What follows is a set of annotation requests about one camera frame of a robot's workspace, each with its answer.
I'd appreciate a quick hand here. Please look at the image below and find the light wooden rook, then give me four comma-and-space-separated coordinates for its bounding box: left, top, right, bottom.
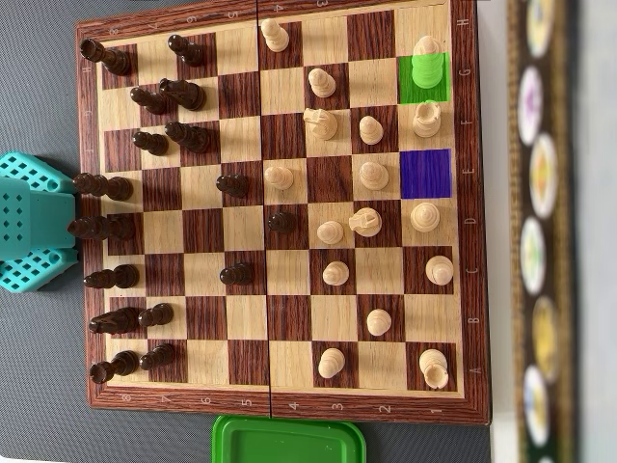
412, 99, 443, 141
417, 347, 450, 392

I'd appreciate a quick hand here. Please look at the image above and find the light wooden king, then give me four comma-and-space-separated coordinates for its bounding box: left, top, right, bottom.
411, 35, 443, 92

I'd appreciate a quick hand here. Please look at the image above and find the teal perforated robot base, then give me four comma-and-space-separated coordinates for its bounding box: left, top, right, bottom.
0, 151, 81, 293

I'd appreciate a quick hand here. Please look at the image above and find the light wooden knight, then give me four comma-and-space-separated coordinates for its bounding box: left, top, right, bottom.
348, 206, 384, 238
302, 106, 340, 142

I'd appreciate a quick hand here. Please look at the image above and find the light wooden bishop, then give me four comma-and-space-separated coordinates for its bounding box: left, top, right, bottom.
424, 255, 456, 288
357, 160, 389, 192

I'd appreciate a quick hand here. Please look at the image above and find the wooden folding chessboard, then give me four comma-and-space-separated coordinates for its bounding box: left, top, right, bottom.
74, 0, 493, 426

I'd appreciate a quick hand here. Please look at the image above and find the dark wooden bishop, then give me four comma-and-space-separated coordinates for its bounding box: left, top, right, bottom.
164, 121, 212, 155
83, 263, 142, 290

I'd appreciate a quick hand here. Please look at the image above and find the dark wooden knight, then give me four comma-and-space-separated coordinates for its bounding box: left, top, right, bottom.
88, 306, 142, 336
158, 77, 208, 113

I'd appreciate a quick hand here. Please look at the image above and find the dark wooden queen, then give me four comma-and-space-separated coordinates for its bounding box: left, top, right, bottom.
67, 214, 137, 242

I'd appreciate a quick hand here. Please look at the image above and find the green plastic tray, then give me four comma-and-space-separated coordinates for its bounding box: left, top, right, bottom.
211, 413, 367, 463

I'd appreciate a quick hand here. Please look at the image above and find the dark wooden rook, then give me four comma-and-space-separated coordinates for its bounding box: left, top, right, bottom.
79, 38, 133, 77
89, 349, 140, 386

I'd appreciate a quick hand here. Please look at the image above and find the patterned side strip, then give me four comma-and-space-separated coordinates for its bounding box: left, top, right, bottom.
505, 0, 582, 463

